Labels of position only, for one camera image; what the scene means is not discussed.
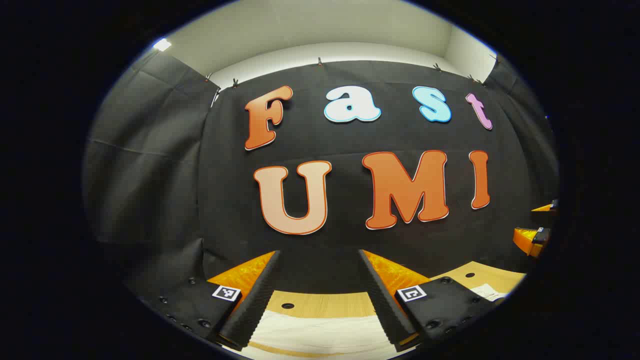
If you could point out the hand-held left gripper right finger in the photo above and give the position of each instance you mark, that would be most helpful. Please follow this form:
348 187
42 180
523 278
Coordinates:
382 300

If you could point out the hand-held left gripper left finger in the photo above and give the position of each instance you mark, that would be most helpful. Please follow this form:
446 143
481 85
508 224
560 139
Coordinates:
257 295

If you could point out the ceiling light panel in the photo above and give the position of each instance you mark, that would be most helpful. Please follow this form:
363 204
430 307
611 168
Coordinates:
161 45

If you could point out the white paper sheet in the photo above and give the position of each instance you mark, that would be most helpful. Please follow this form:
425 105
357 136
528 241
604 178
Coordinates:
487 291

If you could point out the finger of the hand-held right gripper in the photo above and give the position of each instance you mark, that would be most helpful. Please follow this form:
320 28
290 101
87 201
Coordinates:
527 239
542 208

